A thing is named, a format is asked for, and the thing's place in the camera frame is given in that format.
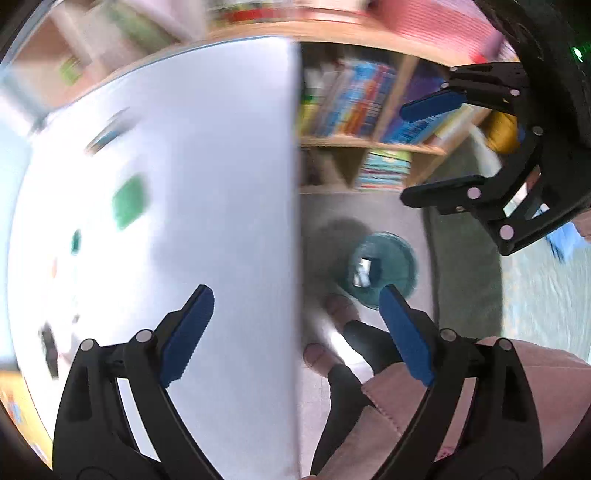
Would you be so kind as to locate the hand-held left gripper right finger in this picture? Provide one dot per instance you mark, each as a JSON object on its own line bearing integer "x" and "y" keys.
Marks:
{"x": 406, "y": 332}

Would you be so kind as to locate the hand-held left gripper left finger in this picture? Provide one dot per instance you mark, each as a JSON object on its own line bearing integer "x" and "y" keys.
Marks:
{"x": 189, "y": 332}

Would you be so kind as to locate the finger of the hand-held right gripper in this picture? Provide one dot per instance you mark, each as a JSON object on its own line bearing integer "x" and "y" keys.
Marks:
{"x": 434, "y": 104}
{"x": 452, "y": 194}

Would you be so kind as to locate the teal trash bin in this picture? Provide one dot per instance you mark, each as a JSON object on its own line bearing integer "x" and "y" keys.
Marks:
{"x": 397, "y": 263}

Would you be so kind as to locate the row of purple blue books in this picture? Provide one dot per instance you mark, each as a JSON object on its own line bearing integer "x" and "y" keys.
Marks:
{"x": 425, "y": 129}

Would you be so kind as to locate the person's black-clad leg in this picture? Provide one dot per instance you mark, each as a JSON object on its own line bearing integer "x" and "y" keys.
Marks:
{"x": 374, "y": 344}
{"x": 344, "y": 406}

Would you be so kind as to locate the pink slipper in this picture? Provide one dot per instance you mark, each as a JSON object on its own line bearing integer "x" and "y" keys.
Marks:
{"x": 318, "y": 356}
{"x": 341, "y": 311}

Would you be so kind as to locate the yellow cushion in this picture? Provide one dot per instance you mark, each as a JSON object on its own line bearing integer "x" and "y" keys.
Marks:
{"x": 501, "y": 131}

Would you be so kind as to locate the stack of flat teal books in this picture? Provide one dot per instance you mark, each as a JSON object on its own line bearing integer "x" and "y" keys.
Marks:
{"x": 385, "y": 170}

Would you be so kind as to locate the black white packet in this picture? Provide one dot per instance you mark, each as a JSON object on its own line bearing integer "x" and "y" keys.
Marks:
{"x": 365, "y": 272}

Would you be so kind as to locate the person's pink garment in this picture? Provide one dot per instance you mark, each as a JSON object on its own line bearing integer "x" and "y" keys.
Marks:
{"x": 397, "y": 406}

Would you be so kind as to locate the row of blue spine books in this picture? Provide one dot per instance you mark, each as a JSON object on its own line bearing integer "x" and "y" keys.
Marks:
{"x": 355, "y": 101}

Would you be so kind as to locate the wooden bookshelf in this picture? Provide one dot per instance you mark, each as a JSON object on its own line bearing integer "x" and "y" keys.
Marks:
{"x": 332, "y": 141}

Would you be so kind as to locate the black item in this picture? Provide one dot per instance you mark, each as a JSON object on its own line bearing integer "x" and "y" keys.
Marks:
{"x": 50, "y": 350}

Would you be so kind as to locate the green wrapper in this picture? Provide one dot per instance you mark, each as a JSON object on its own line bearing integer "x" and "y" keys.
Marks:
{"x": 130, "y": 203}

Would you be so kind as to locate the small dark green item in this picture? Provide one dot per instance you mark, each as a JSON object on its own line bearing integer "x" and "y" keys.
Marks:
{"x": 76, "y": 241}

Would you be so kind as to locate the row of thin colourful books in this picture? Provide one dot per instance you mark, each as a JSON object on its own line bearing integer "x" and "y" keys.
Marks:
{"x": 138, "y": 21}

